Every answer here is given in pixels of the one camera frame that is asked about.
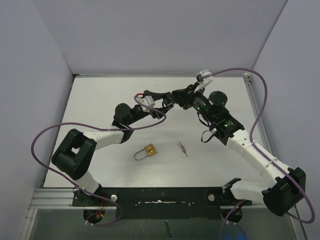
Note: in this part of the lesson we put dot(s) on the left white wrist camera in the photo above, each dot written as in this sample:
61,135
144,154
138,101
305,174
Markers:
146,102

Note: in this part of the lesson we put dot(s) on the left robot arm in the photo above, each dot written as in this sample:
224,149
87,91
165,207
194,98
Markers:
74,154

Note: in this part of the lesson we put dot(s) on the small silver key pair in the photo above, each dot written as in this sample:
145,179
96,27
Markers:
182,147

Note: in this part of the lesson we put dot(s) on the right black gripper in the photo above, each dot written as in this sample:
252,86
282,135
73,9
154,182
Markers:
188,95

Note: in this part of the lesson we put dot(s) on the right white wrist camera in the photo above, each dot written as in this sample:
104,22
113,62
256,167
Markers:
204,78

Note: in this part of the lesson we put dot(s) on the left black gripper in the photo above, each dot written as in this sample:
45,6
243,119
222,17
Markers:
155,96

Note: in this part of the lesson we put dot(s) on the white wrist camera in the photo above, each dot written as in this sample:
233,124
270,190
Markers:
204,78
146,102

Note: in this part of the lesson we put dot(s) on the aluminium frame rail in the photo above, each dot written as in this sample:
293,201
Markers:
64,198

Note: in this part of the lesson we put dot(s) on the black padlock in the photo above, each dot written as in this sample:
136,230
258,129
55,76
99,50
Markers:
166,101

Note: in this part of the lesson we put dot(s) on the brass padlock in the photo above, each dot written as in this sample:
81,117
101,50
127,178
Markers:
148,151

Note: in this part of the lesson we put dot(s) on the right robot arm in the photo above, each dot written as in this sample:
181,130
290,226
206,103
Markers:
283,186

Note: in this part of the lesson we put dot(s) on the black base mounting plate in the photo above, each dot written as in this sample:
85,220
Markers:
172,211

